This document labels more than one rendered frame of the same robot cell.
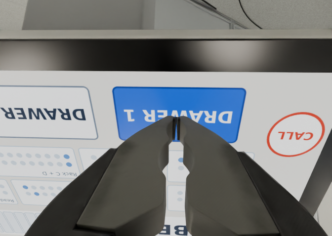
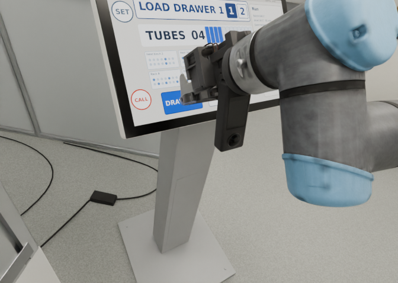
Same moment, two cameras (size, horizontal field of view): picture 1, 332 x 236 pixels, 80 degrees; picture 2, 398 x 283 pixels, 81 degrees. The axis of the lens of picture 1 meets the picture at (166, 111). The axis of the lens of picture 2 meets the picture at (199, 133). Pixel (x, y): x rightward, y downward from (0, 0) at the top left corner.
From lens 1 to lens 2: 0.40 m
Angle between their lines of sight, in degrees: 41
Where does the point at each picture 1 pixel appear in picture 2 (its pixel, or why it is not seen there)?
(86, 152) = not seen: hidden behind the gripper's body
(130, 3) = (183, 131)
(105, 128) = not seen: hidden behind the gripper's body
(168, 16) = (115, 128)
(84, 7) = (201, 126)
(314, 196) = (115, 67)
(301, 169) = (130, 83)
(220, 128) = (168, 98)
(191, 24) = (89, 124)
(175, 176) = (177, 73)
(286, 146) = (141, 94)
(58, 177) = not seen: hidden behind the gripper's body
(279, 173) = (138, 80)
